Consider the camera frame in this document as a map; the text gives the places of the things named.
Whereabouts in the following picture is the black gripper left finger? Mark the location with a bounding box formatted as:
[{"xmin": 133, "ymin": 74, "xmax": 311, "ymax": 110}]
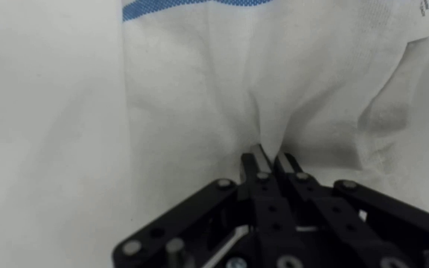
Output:
[{"xmin": 112, "ymin": 146, "xmax": 295, "ymax": 268}]

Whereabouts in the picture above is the white towel with blue stripes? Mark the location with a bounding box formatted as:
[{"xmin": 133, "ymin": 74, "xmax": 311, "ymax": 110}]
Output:
[{"xmin": 122, "ymin": 0, "xmax": 429, "ymax": 198}]

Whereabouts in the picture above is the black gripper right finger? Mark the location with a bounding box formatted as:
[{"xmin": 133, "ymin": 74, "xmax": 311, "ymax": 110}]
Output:
[{"xmin": 274, "ymin": 153, "xmax": 429, "ymax": 268}]

